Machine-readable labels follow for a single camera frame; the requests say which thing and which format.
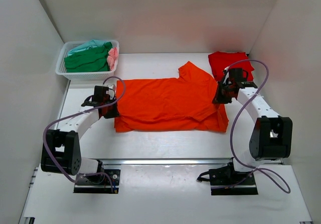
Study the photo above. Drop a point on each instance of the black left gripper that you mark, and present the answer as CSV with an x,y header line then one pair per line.
x,y
115,113

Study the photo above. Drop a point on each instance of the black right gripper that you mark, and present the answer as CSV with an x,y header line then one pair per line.
x,y
218,99

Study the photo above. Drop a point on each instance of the orange t shirt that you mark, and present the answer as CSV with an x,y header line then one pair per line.
x,y
170,104

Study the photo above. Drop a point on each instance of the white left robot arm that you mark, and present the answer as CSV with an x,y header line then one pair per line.
x,y
64,143

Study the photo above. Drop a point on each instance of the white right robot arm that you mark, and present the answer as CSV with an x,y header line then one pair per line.
x,y
272,133

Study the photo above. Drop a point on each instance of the folded red t shirt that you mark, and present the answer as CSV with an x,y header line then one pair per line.
x,y
220,60

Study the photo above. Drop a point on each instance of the green t shirt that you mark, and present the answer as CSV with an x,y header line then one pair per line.
x,y
90,60

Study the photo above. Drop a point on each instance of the pink t shirt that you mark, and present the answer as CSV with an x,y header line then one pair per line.
x,y
112,57

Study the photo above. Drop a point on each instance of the teal t shirt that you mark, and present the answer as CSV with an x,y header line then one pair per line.
x,y
86,46

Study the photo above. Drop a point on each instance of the white plastic laundry basket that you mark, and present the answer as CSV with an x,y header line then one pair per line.
x,y
61,70

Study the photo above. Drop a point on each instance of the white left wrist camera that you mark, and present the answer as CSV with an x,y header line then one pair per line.
x,y
112,86

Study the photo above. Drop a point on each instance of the aluminium table rail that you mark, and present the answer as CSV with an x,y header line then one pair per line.
x,y
151,148

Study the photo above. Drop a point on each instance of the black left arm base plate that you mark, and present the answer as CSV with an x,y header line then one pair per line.
x,y
100,184

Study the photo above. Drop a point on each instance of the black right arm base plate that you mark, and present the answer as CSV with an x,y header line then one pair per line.
x,y
224,180

